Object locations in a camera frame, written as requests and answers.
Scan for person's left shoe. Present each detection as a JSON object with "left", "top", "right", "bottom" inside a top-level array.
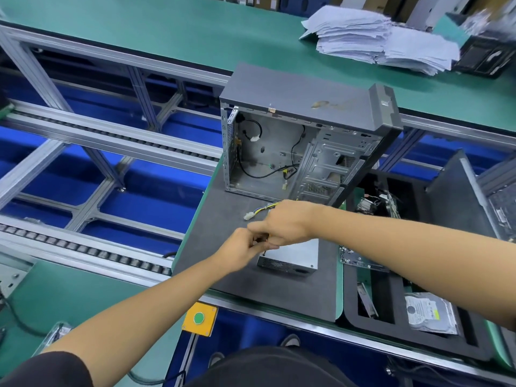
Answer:
[{"left": 207, "top": 349, "right": 227, "bottom": 369}]

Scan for processor cooler with fan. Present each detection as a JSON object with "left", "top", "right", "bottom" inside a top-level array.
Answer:
[{"left": 354, "top": 191, "right": 398, "bottom": 217}]

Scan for person's right hand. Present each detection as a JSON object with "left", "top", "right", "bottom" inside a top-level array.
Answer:
[{"left": 245, "top": 199, "right": 324, "bottom": 249}]

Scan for person's right shoe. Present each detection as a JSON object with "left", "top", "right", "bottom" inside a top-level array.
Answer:
[{"left": 279, "top": 332, "right": 303, "bottom": 350}]

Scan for black cardboard box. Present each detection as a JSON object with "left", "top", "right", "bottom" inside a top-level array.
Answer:
[{"left": 452, "top": 31, "right": 516, "bottom": 80}]

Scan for silver hard drive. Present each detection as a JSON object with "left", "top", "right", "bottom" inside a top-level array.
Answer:
[{"left": 402, "top": 291, "right": 460, "bottom": 336}]

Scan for clear plastic tray with screws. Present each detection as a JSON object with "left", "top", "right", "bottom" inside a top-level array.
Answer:
[{"left": 338, "top": 245, "right": 393, "bottom": 273}]

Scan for person's black shirt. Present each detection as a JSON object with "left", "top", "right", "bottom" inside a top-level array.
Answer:
[{"left": 0, "top": 349, "right": 95, "bottom": 387}]

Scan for yellow box with green button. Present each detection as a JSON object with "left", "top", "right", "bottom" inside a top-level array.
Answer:
[{"left": 181, "top": 301, "right": 219, "bottom": 339}]

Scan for clear plastic screw box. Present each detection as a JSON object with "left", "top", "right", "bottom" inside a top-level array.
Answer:
[{"left": 31, "top": 320, "right": 74, "bottom": 357}]

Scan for power supply circuit board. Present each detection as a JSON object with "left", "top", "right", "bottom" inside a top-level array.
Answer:
[{"left": 242, "top": 202, "right": 280, "bottom": 221}]

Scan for person's left hand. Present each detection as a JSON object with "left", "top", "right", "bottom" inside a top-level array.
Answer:
[{"left": 210, "top": 226, "right": 281, "bottom": 276}]

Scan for silver optical drive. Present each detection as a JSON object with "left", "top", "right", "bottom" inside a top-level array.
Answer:
[{"left": 262, "top": 238, "right": 321, "bottom": 273}]

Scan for person's left forearm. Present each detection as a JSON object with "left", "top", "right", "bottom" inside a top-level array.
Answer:
[{"left": 40, "top": 254, "right": 231, "bottom": 387}]

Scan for silver power supply unit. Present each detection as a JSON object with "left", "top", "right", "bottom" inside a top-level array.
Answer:
[{"left": 255, "top": 255, "right": 319, "bottom": 278}]

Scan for aluminium conveyor frame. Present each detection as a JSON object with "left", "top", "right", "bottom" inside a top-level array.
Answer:
[{"left": 0, "top": 20, "right": 516, "bottom": 384}]

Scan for dark grey case side panel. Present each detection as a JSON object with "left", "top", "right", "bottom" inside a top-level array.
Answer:
[{"left": 425, "top": 149, "right": 503, "bottom": 244}]

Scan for person's right forearm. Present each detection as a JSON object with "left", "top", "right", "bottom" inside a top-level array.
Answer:
[{"left": 313, "top": 207, "right": 516, "bottom": 331}]

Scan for grey computer tower case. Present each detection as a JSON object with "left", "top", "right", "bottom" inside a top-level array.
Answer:
[
  {"left": 479, "top": 156, "right": 516, "bottom": 244},
  {"left": 218, "top": 62, "right": 405, "bottom": 209}
]

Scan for person's black trousers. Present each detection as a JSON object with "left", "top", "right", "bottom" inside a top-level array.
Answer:
[{"left": 184, "top": 344, "right": 361, "bottom": 387}]

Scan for person's shoe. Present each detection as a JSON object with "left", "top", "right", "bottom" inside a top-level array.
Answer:
[
  {"left": 207, "top": 349, "right": 227, "bottom": 369},
  {"left": 279, "top": 332, "right": 303, "bottom": 350}
]

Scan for stack of white papers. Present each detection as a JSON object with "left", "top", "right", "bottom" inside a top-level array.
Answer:
[{"left": 299, "top": 4, "right": 463, "bottom": 78}]

